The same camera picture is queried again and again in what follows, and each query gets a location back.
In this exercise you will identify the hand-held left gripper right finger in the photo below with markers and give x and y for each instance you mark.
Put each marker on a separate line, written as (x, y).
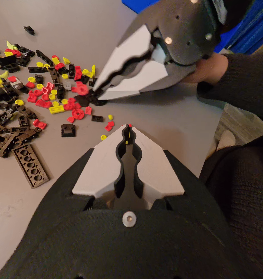
(157, 172)

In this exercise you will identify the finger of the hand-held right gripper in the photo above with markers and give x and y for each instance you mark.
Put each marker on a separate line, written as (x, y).
(129, 50)
(142, 81)

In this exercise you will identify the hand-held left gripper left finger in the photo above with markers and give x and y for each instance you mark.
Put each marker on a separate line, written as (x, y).
(96, 172)

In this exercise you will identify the yellow red lego assembly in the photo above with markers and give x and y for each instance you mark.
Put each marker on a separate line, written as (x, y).
(130, 125)

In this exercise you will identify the black round lego plate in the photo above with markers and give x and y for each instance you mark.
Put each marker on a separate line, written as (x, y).
(96, 100)

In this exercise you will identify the pile of lego pieces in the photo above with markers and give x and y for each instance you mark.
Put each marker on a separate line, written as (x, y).
(43, 103)

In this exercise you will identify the person's right forearm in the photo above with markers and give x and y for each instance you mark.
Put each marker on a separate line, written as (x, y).
(244, 82)

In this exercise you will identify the small red lego tile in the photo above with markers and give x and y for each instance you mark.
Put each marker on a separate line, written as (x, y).
(111, 124)
(108, 128)

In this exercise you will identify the black sloped lego brick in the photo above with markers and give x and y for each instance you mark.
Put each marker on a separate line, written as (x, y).
(68, 131)

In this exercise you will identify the small black flat lego plate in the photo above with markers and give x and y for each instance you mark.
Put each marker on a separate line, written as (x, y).
(97, 118)

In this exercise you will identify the long black holed lego plate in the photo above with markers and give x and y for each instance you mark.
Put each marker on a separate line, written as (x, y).
(30, 169)

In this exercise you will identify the black lego clip piece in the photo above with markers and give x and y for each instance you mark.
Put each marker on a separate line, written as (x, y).
(29, 30)

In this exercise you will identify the person's right hand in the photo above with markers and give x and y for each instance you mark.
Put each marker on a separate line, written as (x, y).
(212, 69)

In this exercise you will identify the blue plastic bin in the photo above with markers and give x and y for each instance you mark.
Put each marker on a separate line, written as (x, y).
(133, 4)

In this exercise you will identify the blue cloth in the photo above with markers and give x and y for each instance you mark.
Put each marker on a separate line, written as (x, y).
(253, 24)

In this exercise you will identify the person's pale shoe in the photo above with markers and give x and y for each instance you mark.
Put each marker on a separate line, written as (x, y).
(226, 139)

